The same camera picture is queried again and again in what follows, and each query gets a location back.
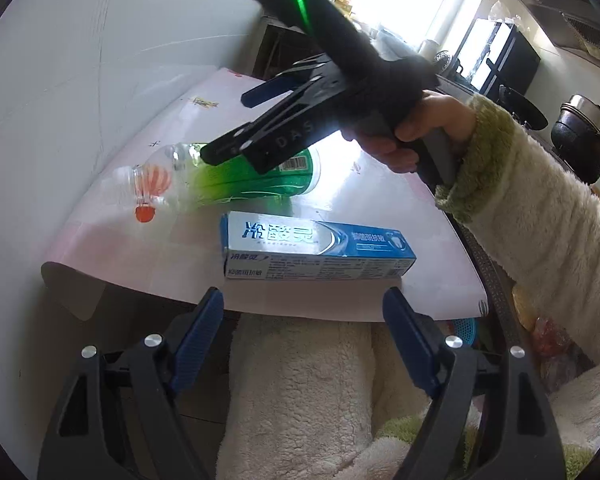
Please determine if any green plastic bottle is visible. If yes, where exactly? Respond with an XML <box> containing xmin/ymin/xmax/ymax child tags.
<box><xmin>100</xmin><ymin>143</ymin><xmax>321</xmax><ymax>222</ymax></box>

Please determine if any blue toothpaste box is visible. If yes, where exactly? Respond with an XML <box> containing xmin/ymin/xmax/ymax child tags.
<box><xmin>220</xmin><ymin>211</ymin><xmax>416</xmax><ymax>281</ymax></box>

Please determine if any blue plastic trash basket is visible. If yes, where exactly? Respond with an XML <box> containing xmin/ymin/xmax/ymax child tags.
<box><xmin>449</xmin><ymin>318</ymin><xmax>478</xmax><ymax>347</ymax></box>

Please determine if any person's right hand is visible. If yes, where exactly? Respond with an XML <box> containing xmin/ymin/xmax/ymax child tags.
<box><xmin>341</xmin><ymin>91</ymin><xmax>477</xmax><ymax>174</ymax></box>

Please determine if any yellow bag on shelf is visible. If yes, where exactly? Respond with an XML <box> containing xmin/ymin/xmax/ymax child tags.
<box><xmin>512</xmin><ymin>284</ymin><xmax>538</xmax><ymax>333</ymax></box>

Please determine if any pink patterned tablecloth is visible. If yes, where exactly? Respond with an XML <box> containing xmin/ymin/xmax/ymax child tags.
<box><xmin>41</xmin><ymin>68</ymin><xmax>488</xmax><ymax>322</ymax></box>

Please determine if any black wok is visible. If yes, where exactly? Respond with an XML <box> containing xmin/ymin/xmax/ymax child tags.
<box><xmin>498</xmin><ymin>84</ymin><xmax>548</xmax><ymax>131</ymax></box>

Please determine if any black pot with steel lid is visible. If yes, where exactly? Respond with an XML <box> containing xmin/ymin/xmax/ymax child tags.
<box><xmin>550</xmin><ymin>94</ymin><xmax>600</xmax><ymax>184</ymax></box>

